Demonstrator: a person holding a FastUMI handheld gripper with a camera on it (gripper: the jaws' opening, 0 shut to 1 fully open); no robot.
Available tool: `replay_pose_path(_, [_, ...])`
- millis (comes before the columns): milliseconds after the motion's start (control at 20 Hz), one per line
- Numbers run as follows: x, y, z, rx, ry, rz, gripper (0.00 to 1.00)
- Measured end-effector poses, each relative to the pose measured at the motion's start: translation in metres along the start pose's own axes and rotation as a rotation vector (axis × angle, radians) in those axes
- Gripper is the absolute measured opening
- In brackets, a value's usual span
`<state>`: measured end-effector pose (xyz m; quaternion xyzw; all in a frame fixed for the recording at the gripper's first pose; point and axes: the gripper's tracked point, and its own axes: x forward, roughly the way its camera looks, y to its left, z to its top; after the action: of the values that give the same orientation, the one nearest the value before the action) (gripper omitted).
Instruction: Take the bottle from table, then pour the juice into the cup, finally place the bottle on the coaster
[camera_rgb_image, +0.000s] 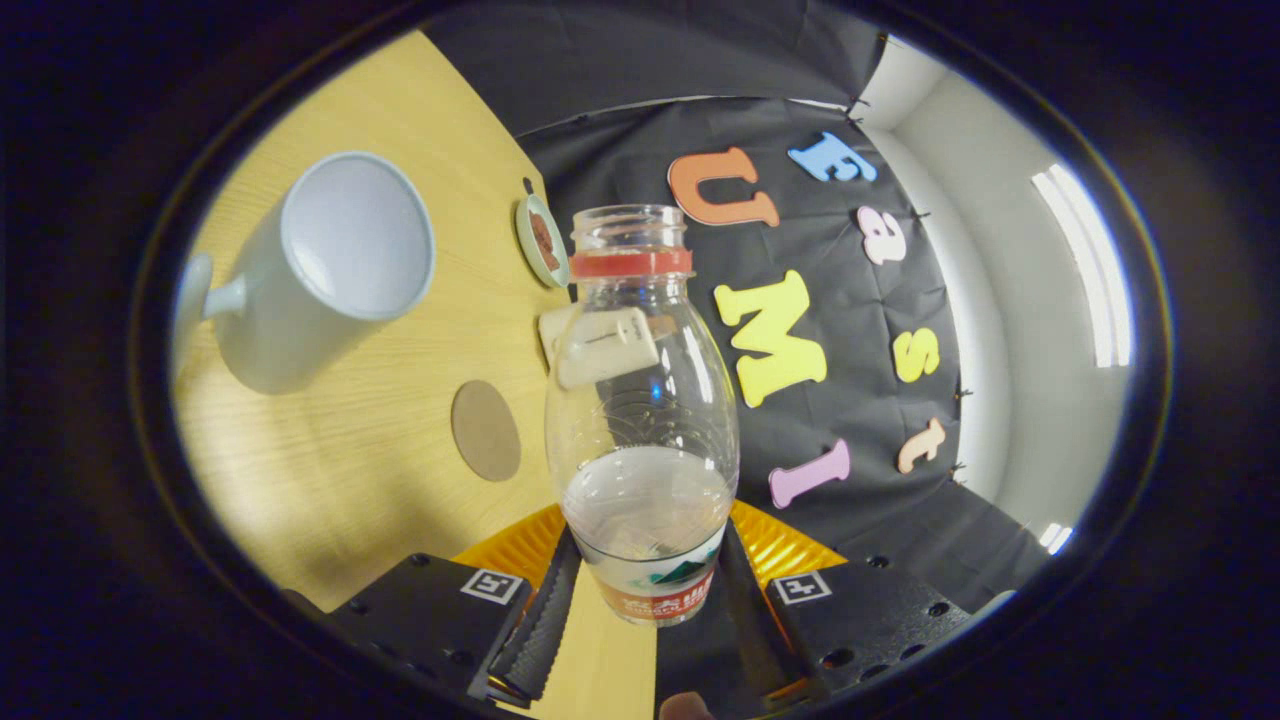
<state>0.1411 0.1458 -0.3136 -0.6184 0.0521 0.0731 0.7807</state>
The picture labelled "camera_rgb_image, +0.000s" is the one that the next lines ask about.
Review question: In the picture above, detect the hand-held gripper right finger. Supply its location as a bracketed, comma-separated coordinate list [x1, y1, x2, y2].
[720, 500, 1016, 706]

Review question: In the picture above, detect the white toaster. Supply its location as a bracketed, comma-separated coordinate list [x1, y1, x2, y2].
[538, 305, 661, 391]

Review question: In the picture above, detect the pale blue cup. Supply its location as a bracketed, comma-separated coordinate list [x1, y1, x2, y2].
[175, 150, 437, 396]

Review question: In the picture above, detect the wooden table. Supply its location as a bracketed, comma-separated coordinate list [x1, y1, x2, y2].
[170, 28, 661, 720]

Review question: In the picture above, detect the clear plastic juice bottle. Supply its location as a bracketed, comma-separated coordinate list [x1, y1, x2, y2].
[545, 204, 741, 628]

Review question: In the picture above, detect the pale green plate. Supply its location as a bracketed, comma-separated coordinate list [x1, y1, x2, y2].
[515, 192, 573, 289]

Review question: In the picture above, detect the round brown coaster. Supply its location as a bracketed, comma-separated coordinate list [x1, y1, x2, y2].
[450, 379, 522, 483]

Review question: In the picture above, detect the large ceiling light panel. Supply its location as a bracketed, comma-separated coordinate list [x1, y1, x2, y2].
[1030, 163, 1136, 369]

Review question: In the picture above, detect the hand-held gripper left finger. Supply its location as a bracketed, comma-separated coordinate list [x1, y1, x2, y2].
[285, 503, 583, 706]

